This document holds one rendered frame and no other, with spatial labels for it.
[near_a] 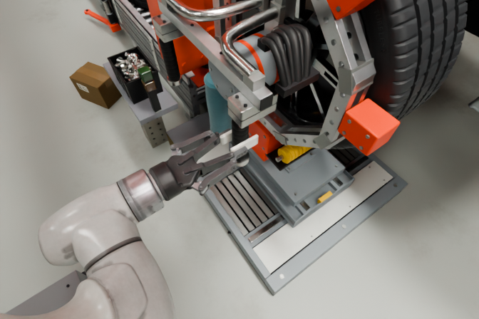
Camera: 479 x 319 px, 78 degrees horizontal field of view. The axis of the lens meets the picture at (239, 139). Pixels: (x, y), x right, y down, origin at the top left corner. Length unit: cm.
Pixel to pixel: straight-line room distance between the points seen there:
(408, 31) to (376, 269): 109
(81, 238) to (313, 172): 101
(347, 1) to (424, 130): 153
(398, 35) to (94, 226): 64
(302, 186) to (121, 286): 93
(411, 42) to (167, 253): 121
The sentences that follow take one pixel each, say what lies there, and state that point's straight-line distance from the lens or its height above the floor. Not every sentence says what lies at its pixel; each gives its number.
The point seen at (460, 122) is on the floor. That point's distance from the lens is 221.
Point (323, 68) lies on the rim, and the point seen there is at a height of 84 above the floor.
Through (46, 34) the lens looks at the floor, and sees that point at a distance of 285.
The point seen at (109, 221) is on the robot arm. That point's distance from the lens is 57.
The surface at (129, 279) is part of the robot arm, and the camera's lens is 54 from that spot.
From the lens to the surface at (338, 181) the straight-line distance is 142.
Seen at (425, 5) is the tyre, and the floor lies 106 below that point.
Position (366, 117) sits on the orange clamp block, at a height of 88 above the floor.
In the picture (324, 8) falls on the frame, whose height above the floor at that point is 106.
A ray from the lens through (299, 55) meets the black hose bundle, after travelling 57.
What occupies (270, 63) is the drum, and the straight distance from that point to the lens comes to 75.
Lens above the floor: 136
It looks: 53 degrees down
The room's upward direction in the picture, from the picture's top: straight up
